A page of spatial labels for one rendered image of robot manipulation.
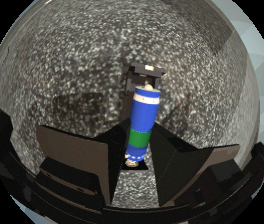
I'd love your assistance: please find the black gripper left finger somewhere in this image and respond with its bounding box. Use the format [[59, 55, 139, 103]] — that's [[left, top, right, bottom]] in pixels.
[[36, 117, 132, 206]]

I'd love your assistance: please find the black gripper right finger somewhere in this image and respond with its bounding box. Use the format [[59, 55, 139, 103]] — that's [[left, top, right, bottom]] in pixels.
[[149, 121, 240, 208]]

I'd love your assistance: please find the blue and green battery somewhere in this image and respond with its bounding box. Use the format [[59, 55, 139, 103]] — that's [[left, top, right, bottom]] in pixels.
[[125, 84, 161, 163]]

